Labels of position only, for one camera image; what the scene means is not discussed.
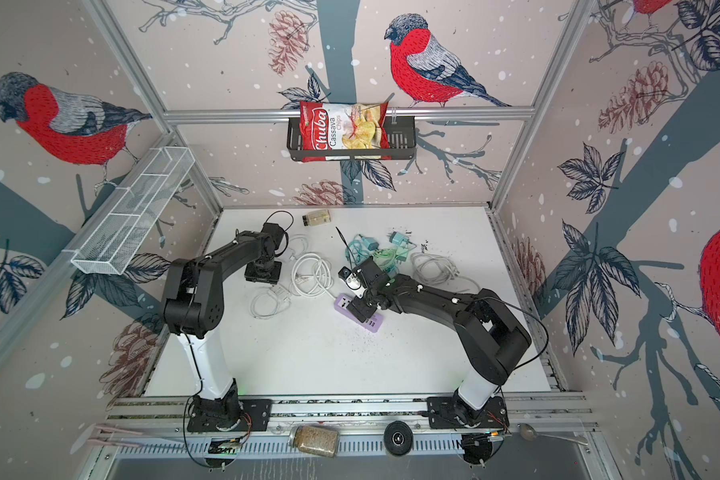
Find purple power strip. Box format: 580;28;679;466
334;294;383;333

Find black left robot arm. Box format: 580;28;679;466
162;222;288;433

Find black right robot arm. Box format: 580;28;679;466
338;258;532;430

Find red cassava chips bag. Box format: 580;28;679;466
299;102;389;162

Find black round knob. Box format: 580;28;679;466
383;420;414;457

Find glass jar of grains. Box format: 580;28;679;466
289;425;340;458

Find metal spoon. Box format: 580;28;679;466
518;423;589;447

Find pink chopsticks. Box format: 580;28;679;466
85;424;143;448

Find white labelled adapter with cable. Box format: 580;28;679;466
249;285;291;320

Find teal cable bundle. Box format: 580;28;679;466
343;230;418;271

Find thick white power cord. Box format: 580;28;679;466
289;251;337;299

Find black wire wall basket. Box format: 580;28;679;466
286;117;417;162

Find white mesh wall shelf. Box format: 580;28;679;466
71;146;195;275

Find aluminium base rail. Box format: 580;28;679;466
70;392;598;460

